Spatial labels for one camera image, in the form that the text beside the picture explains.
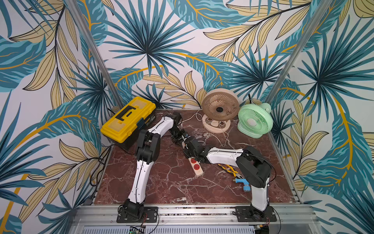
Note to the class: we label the beige desk fan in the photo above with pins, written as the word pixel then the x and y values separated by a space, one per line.
pixel 219 106

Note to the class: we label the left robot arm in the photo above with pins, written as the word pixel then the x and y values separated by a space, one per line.
pixel 147 153

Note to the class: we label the metal frame post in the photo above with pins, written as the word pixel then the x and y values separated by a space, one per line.
pixel 83 27
pixel 309 31

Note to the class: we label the left metal frame post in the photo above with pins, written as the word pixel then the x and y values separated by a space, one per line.
pixel 83 27

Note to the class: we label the yellow black toolbox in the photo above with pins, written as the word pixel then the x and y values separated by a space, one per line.
pixel 124 127

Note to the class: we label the aluminium front rail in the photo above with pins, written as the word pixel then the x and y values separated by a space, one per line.
pixel 196 219

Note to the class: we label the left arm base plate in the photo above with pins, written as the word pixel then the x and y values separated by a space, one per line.
pixel 144 214

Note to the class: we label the green desk fan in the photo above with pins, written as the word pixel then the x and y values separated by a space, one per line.
pixel 255 120

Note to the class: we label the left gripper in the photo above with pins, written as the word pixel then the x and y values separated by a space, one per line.
pixel 177 140

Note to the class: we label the beige red power strip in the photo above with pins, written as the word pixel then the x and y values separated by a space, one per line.
pixel 196 167

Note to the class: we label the blue plastic pipe fitting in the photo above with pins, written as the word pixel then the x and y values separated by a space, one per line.
pixel 245 183

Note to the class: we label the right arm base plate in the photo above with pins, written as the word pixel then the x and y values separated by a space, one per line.
pixel 251 214

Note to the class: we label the yellow handled pliers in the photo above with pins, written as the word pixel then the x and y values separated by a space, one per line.
pixel 229 169

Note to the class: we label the right metal frame post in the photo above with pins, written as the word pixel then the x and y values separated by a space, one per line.
pixel 309 31

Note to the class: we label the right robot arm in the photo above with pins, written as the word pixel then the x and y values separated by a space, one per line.
pixel 252 165

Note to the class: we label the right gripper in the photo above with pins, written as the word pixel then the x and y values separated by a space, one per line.
pixel 188 142

